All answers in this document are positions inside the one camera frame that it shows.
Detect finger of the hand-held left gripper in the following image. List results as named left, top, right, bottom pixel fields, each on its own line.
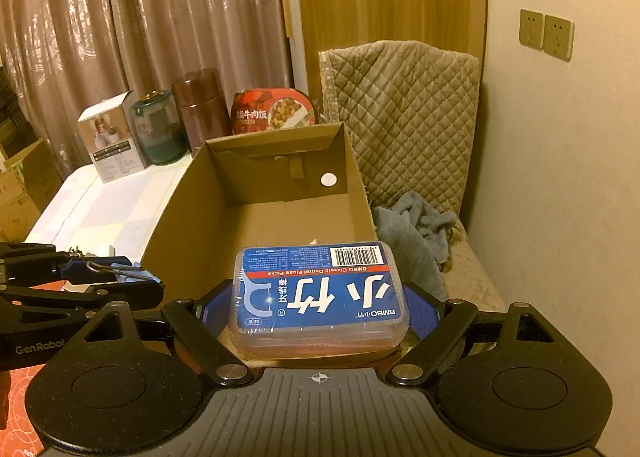
left=0, top=272, right=166, bottom=336
left=0, top=242, right=135, bottom=288

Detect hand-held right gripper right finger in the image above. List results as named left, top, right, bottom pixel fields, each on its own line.
left=388, top=281, right=558, bottom=386

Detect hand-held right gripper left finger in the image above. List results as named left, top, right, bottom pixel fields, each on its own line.
left=81, top=280, right=255, bottom=387

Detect cardboard box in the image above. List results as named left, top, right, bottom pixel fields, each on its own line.
left=141, top=121, right=402, bottom=369

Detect blue dental floss box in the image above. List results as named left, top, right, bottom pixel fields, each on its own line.
left=227, top=241, right=412, bottom=356

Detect pastel checkered tablecloth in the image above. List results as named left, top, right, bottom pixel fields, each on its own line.
left=32, top=149, right=202, bottom=269

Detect beige cushioned seat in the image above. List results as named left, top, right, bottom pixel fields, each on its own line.
left=440, top=222, right=509, bottom=319

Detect grey towel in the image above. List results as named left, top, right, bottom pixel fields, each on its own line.
left=372, top=191, right=459, bottom=303

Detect stacked cardboard cartons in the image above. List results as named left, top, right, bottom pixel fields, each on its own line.
left=0, top=137, right=64, bottom=244

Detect white product box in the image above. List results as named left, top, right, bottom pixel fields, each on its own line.
left=76, top=90, right=150, bottom=184

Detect glass jar with green lid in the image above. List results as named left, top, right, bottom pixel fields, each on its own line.
left=130, top=89, right=190, bottom=166

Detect dark stacked crates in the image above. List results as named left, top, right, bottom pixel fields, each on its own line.
left=0, top=66, right=42, bottom=144

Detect brown thermos flask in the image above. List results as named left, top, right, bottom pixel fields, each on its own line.
left=171, top=68, right=235, bottom=154

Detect beige quilted blanket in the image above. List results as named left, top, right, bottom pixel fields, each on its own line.
left=318, top=40, right=481, bottom=218

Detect red instant food bowl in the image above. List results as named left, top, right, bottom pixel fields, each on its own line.
left=230, top=87, right=321, bottom=137

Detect shiny brown curtain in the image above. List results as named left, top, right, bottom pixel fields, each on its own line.
left=0, top=0, right=296, bottom=184

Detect gold wall socket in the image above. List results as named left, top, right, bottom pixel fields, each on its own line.
left=518, top=8, right=546, bottom=52
left=543, top=13, right=575, bottom=63

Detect white door frame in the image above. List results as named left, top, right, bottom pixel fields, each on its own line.
left=276, top=0, right=307, bottom=88

